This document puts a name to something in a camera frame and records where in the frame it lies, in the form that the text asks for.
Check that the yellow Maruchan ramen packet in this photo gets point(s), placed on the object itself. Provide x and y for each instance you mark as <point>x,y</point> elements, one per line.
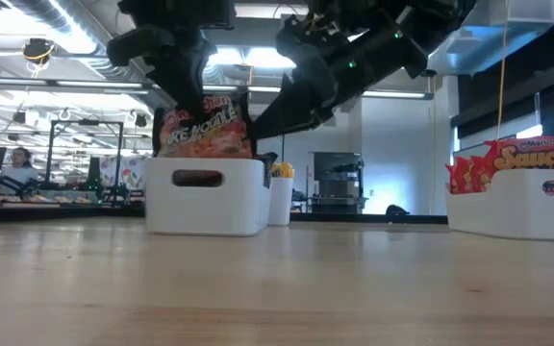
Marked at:
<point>283,169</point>

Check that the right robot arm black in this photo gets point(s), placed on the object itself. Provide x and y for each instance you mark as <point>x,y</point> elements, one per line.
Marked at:
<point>443,19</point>

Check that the person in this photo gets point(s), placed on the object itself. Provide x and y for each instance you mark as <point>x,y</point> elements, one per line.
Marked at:
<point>17,170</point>

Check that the colourful patterned cloth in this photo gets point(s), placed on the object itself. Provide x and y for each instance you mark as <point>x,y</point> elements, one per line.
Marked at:
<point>130,173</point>

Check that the black metal table frame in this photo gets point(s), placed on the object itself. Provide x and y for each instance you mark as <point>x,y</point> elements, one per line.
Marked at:
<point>378,218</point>

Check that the silver ceiling duct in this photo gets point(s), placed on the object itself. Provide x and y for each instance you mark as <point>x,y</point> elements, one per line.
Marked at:
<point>80,33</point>

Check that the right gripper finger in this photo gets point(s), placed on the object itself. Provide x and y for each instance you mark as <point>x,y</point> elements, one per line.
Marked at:
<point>301,110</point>
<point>303,41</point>

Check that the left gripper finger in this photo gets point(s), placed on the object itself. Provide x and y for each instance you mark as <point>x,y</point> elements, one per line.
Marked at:
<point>135,45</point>
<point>185,77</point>

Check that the ceiling light strip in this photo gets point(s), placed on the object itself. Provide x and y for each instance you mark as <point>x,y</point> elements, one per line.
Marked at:
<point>392,94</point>
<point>65,84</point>

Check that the white plastic bin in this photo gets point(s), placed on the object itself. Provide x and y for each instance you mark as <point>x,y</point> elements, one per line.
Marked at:
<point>281,202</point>
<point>512,211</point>
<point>209,211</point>

